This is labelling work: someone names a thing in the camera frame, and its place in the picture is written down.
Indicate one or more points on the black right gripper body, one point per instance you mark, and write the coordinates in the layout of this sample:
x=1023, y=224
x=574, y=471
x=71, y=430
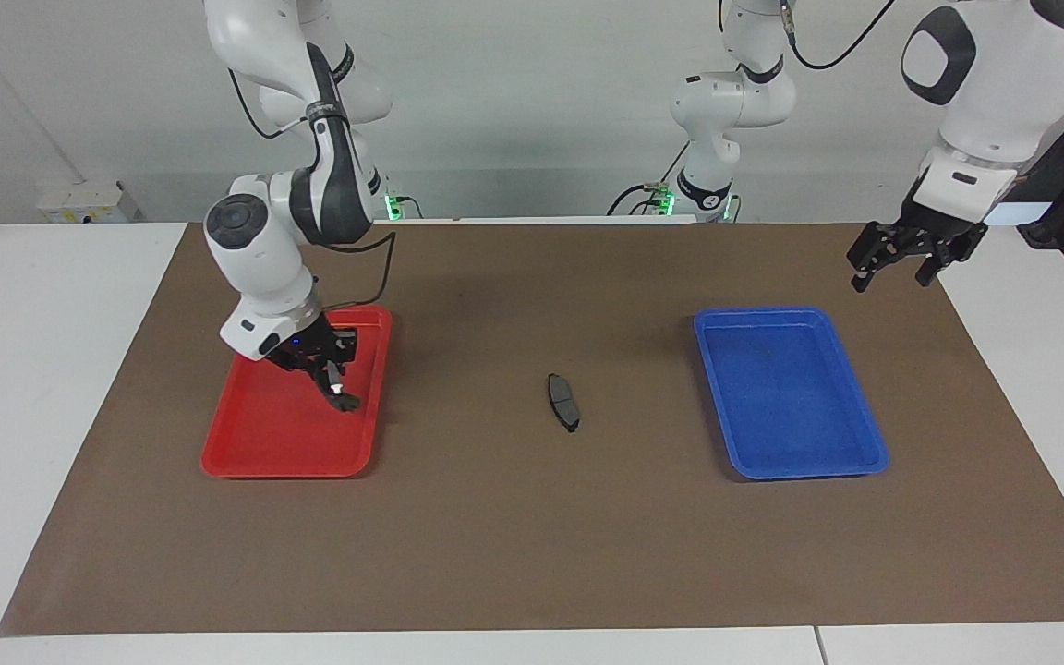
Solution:
x=306, y=346

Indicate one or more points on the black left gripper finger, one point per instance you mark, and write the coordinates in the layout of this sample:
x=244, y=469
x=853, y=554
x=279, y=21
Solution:
x=872, y=251
x=937, y=266

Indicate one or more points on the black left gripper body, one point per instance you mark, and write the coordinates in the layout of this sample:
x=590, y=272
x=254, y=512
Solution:
x=938, y=235

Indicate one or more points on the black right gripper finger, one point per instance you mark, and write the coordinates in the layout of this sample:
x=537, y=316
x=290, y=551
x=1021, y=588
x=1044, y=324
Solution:
x=348, y=349
x=321, y=379

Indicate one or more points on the curved brake shoe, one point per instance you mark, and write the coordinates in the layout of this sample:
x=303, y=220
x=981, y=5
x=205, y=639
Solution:
x=347, y=403

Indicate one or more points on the dark grey brake pad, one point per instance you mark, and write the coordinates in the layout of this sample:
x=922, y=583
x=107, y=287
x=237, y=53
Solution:
x=562, y=397

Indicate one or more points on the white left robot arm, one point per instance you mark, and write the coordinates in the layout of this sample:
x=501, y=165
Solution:
x=994, y=83

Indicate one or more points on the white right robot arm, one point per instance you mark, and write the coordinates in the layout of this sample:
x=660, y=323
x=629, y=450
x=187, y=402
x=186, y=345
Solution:
x=255, y=268

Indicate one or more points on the red plastic tray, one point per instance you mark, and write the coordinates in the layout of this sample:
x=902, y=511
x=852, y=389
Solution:
x=255, y=434

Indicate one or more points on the blue plastic tray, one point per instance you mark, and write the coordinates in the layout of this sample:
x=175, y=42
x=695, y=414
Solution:
x=772, y=406

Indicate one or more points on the brown table mat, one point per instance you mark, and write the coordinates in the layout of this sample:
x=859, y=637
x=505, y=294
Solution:
x=532, y=536

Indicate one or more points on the white power box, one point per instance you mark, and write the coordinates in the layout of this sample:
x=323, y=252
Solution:
x=79, y=203

